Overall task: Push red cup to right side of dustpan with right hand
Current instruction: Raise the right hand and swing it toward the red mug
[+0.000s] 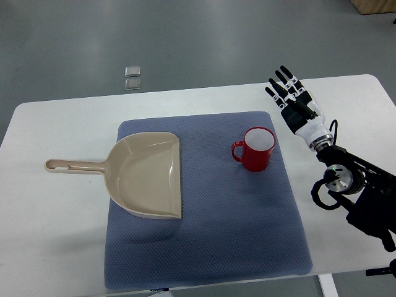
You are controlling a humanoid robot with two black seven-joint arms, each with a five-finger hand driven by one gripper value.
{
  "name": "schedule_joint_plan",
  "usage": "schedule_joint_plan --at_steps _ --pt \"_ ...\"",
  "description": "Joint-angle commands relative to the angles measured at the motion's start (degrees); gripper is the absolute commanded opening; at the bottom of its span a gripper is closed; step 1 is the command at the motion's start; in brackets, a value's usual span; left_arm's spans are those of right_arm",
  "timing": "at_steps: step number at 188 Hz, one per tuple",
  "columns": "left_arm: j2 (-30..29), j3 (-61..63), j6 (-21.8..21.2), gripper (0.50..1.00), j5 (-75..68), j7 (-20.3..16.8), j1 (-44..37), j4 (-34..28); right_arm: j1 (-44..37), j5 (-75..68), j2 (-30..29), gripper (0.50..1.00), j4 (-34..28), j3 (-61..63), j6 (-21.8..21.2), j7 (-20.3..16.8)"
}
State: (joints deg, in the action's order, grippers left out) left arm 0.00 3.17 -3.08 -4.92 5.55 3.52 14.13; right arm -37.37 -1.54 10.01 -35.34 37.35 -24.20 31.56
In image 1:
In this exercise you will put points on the upper silver floor plate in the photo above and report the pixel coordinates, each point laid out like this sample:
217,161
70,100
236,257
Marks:
132,71

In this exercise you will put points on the red cup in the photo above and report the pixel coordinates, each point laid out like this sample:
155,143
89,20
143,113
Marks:
255,150

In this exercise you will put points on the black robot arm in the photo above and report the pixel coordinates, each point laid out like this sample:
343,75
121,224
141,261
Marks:
366,191

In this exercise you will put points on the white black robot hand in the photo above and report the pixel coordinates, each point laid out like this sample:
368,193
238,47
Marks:
299,110

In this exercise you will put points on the beige plastic dustpan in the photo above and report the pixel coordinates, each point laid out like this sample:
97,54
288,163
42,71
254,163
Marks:
142,174

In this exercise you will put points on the wooden box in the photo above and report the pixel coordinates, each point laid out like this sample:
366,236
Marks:
366,7

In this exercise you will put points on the white table leg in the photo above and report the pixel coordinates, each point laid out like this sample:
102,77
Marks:
327,285

